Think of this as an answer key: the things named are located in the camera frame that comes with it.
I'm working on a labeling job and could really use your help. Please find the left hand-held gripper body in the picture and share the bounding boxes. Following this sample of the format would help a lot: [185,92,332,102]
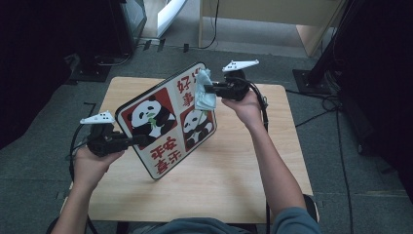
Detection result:
[80,110,131,158]

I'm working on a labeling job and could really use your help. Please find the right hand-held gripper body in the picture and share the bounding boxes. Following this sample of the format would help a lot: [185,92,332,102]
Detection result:
[222,58,260,101]

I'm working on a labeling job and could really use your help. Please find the light blue cloth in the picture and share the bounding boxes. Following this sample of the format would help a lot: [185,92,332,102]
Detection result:
[194,67,218,112]

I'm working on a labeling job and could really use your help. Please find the panda picture board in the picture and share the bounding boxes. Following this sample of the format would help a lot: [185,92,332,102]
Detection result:
[115,61,218,180]

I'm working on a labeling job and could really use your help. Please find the person's right hand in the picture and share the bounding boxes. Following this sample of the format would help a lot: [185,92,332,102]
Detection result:
[221,91,266,131]

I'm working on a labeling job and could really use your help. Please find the person's left hand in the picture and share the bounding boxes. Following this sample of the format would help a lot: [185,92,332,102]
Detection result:
[72,146,126,193]

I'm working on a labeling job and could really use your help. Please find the black flat stand base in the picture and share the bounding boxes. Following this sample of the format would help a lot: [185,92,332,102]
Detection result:
[68,53,112,83]

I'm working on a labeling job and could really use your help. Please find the black metal stand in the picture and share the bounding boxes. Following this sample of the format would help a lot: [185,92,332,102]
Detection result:
[291,0,358,96]

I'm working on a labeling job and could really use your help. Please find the white panel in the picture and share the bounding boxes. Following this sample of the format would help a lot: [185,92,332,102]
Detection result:
[157,0,189,38]

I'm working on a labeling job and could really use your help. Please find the light wooden desk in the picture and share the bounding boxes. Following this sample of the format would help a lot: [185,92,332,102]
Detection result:
[198,0,345,58]

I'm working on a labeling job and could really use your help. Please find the dark monitor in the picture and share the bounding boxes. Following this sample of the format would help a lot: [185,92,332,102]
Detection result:
[110,0,148,43]

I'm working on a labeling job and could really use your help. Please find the person's grey-blue shirt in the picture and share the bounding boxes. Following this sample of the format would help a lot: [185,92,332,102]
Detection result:
[130,207,320,234]

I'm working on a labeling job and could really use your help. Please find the left hand-held gripper cable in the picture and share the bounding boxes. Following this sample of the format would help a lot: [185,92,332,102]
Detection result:
[67,123,98,234]

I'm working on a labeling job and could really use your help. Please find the black hanging cable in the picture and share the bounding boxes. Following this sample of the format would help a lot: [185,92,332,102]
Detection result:
[198,0,220,51]

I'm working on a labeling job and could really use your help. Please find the short black floor cable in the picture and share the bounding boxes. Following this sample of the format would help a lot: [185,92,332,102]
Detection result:
[294,108,339,129]

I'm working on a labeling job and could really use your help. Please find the long black floor cable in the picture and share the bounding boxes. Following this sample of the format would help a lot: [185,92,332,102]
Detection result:
[334,103,355,234]

